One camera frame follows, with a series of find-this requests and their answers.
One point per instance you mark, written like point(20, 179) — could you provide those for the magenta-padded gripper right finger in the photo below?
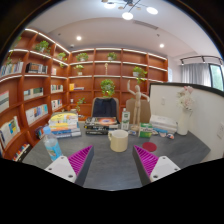
point(163, 168)

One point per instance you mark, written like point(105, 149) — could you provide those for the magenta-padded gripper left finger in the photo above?
point(61, 168)

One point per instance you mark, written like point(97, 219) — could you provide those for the clear blue-capped water bottle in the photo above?
point(52, 144)

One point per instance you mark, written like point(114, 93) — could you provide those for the flat round red coaster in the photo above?
point(149, 146)

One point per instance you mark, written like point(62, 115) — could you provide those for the small round colourful badge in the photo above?
point(170, 136)
point(162, 134)
point(132, 132)

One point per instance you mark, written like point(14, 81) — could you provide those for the green tissue pack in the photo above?
point(145, 130)

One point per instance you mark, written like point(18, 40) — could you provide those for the stack of colourful books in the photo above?
point(63, 125)

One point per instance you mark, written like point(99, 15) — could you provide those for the stack of white packs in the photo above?
point(163, 122)

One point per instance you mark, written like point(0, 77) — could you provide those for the white vase with pink flowers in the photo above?
point(182, 124)

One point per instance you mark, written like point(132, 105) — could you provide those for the tan chair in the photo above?
point(145, 113)

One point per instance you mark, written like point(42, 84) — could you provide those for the stack of black books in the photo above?
point(101, 126)

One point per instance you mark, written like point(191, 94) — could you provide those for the green and white carton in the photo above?
point(125, 120)

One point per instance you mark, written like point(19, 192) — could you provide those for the wooden artist mannequin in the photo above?
point(137, 100)

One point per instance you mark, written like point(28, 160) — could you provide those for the dark blue chair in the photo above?
point(105, 107)

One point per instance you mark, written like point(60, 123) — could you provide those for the orange wooden shelf unit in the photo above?
point(90, 85)

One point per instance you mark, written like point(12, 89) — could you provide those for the grey window curtain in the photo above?
point(196, 74)

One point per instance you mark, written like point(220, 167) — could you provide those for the window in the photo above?
point(216, 77)

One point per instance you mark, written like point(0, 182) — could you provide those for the recessed ceiling light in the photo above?
point(161, 45)
point(79, 38)

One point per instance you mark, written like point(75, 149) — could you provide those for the ceiling air vent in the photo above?
point(145, 24)

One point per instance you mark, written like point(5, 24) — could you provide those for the branched ceiling lamp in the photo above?
point(127, 15)

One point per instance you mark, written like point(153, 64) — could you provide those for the white wall socket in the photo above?
point(221, 130)

